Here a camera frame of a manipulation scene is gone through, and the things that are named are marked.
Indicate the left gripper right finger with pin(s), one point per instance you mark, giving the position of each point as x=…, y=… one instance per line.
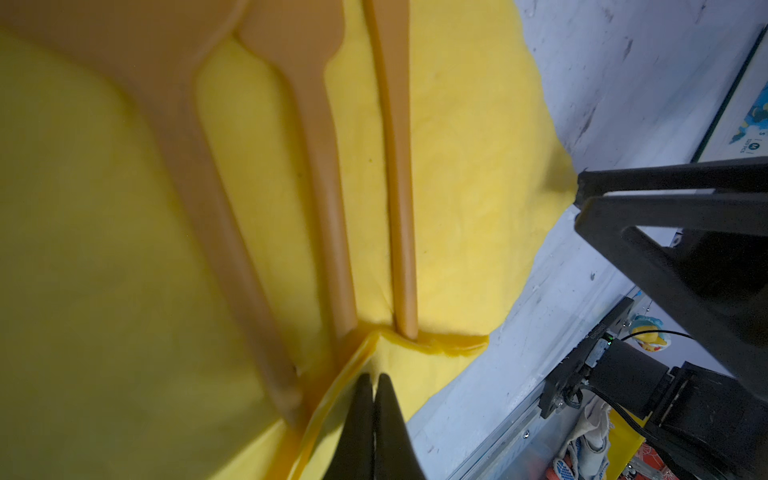
x=394, y=456

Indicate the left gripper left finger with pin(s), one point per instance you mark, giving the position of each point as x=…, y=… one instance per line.
x=354, y=455

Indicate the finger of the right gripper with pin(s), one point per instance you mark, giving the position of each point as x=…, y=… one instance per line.
x=664, y=218
x=740, y=175

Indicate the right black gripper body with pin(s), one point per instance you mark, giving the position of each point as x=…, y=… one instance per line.
x=714, y=285

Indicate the yellow paper napkin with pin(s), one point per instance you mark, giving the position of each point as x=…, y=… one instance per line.
x=120, y=358

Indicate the orange plastic spoon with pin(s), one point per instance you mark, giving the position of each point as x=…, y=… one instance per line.
x=153, y=50

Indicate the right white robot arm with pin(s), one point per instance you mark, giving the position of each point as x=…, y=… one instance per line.
x=705, y=425

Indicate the colourful small carton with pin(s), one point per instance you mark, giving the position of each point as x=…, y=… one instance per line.
x=739, y=129

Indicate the small yellow toy figure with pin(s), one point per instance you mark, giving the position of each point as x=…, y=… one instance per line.
x=648, y=333

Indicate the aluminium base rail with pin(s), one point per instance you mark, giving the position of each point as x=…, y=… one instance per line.
x=526, y=441

